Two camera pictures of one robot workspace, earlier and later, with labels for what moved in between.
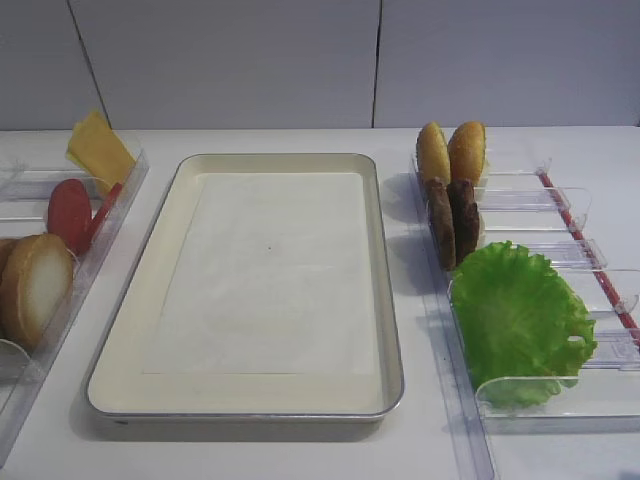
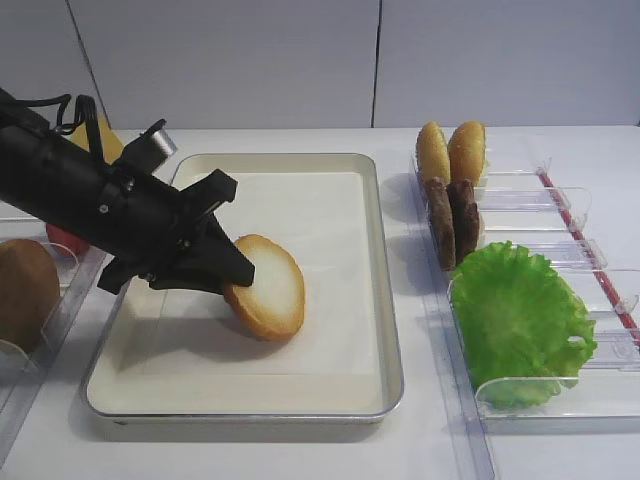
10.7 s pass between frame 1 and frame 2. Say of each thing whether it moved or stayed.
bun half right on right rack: stayed
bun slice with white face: moved
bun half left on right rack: stayed
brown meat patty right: stayed
